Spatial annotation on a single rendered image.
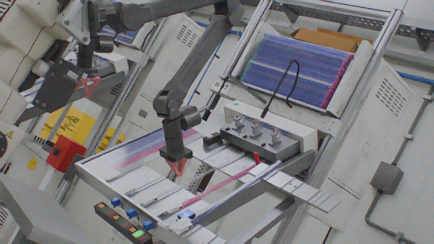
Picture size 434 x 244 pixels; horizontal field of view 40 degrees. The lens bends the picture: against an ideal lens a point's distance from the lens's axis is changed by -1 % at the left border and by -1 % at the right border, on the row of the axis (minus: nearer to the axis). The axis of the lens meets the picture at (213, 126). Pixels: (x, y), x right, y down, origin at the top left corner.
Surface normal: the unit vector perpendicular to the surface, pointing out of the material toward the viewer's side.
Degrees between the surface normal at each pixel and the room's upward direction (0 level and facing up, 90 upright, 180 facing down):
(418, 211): 90
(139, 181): 46
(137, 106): 90
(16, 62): 90
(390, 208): 90
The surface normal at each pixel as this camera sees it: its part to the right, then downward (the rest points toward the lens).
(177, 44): 0.63, 0.28
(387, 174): -0.62, -0.39
